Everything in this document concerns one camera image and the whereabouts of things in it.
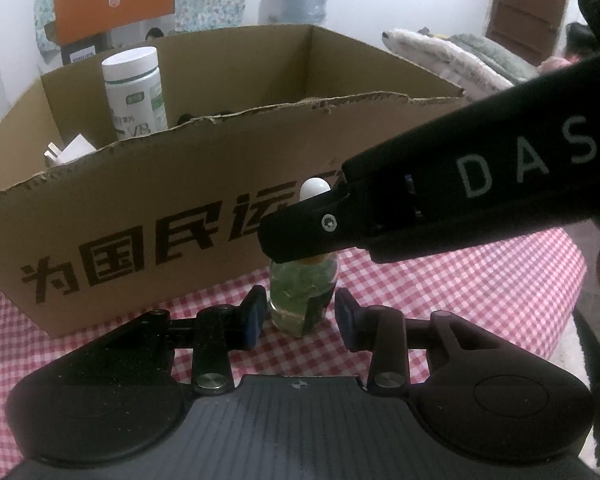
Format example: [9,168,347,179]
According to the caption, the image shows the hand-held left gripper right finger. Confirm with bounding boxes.
[334,287,491,396]

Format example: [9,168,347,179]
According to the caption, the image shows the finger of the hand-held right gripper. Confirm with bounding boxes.
[257,186,382,264]

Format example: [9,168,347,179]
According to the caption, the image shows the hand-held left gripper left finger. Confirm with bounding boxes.
[130,285,271,396]

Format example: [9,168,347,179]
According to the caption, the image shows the green dropper bottle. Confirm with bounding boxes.
[269,176,340,336]

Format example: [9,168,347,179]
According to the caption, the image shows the brown cardboard box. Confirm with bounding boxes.
[0,24,481,338]

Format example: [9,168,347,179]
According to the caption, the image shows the white supplement bottle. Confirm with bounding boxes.
[101,46,169,142]

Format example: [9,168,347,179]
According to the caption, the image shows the white charger plug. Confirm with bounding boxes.
[43,133,98,168]

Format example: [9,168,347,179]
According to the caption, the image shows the green blanket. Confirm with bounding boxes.
[447,34,541,83]

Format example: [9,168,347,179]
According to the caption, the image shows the white fluffy blanket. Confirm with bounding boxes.
[382,27,516,103]

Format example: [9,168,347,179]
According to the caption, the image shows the pink cloth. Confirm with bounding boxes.
[539,55,577,77]

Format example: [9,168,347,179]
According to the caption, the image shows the pink checked tablecloth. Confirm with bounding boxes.
[0,227,588,396]

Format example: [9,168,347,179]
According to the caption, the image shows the brown wooden door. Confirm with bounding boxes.
[485,0,576,66]

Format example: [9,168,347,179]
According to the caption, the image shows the white printed box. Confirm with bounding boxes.
[60,15,178,66]

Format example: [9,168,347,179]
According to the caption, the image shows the orange box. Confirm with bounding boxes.
[53,0,177,46]

